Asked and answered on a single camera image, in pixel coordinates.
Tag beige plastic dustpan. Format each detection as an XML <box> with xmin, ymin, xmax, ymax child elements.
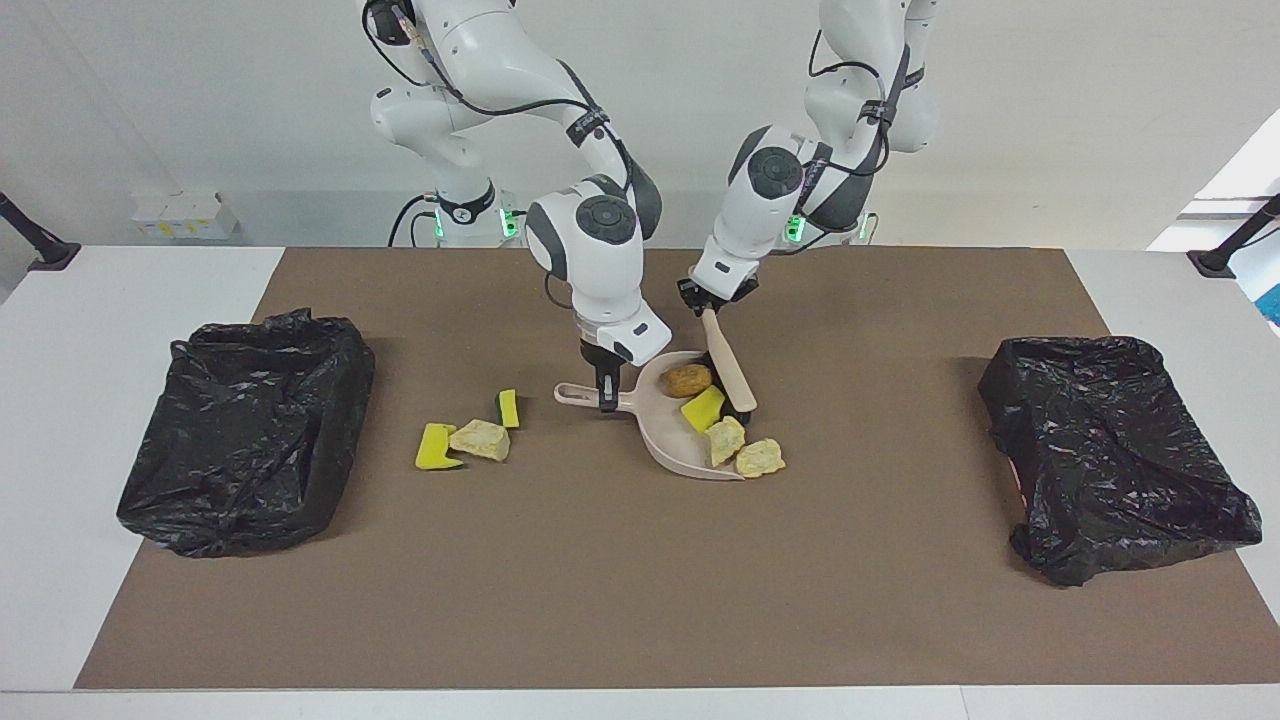
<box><xmin>554</xmin><ymin>350</ymin><xmax>746</xmax><ymax>482</ymax></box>

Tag beige hand brush black bristles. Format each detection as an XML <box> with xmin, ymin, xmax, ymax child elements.
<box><xmin>699</xmin><ymin>307</ymin><xmax>759</xmax><ymax>426</ymax></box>

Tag brown bread-like lump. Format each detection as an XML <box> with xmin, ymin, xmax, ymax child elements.
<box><xmin>660</xmin><ymin>364</ymin><xmax>714</xmax><ymax>399</ymax></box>

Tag pale bread chunk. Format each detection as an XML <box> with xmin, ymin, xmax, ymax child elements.
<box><xmin>705</xmin><ymin>415</ymin><xmax>748</xmax><ymax>468</ymax></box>

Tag crusty bread chunk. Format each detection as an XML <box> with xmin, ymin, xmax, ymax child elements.
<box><xmin>734</xmin><ymin>437</ymin><xmax>787</xmax><ymax>479</ymax></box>

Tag bin lined with black bag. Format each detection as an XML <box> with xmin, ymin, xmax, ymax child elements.
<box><xmin>977</xmin><ymin>335</ymin><xmax>1264</xmax><ymax>588</ymax></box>
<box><xmin>116</xmin><ymin>308</ymin><xmax>377</xmax><ymax>559</ymax></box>

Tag whitish angular foam chunk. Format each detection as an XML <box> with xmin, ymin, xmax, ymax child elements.
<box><xmin>448</xmin><ymin>418</ymin><xmax>512</xmax><ymax>464</ymax></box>

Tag notched yellow sponge piece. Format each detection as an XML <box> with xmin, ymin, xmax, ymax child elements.
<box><xmin>415</xmin><ymin>422</ymin><xmax>467</xmax><ymax>472</ymax></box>

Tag brown table mat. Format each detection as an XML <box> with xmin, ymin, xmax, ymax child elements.
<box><xmin>75</xmin><ymin>247</ymin><xmax>1280</xmax><ymax>691</ymax></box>

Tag white power strip box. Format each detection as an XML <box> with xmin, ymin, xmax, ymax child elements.
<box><xmin>130</xmin><ymin>190</ymin><xmax>241</xmax><ymax>241</ymax></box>

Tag black base power cable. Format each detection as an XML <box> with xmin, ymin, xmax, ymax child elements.
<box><xmin>388</xmin><ymin>193</ymin><xmax>441</xmax><ymax>248</ymax></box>

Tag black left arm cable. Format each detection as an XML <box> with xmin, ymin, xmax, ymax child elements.
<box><xmin>805</xmin><ymin>30</ymin><xmax>926</xmax><ymax>176</ymax></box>

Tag black camera stand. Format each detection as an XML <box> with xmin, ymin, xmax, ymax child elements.
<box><xmin>0</xmin><ymin>190</ymin><xmax>81</xmax><ymax>273</ymax></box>
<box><xmin>1187</xmin><ymin>193</ymin><xmax>1280</xmax><ymax>279</ymax></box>

